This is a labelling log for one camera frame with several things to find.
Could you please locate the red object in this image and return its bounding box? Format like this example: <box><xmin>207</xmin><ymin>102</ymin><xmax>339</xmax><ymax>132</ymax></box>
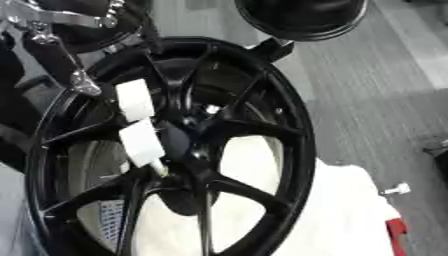
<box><xmin>385</xmin><ymin>217</ymin><xmax>412</xmax><ymax>256</ymax></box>

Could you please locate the small white pin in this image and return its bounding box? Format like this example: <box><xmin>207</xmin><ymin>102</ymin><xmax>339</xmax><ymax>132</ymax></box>
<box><xmin>379</xmin><ymin>182</ymin><xmax>413</xmax><ymax>196</ymax></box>

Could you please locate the blue patterned sheet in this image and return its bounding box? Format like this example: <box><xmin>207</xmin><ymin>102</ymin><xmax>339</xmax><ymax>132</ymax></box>
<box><xmin>98</xmin><ymin>199</ymin><xmax>126</xmax><ymax>242</ymax></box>

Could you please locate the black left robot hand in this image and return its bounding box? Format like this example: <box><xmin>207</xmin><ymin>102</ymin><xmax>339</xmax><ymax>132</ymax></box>
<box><xmin>0</xmin><ymin>31</ymin><xmax>105</xmax><ymax>135</ymax></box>

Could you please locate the black wheel stand bracket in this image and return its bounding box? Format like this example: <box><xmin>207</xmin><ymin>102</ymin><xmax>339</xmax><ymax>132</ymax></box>
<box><xmin>248</xmin><ymin>36</ymin><xmax>298</xmax><ymax>63</ymax></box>

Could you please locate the black spoked wheel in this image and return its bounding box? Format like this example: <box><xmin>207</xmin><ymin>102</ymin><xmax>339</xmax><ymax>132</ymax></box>
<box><xmin>22</xmin><ymin>36</ymin><xmax>319</xmax><ymax>256</ymax></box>

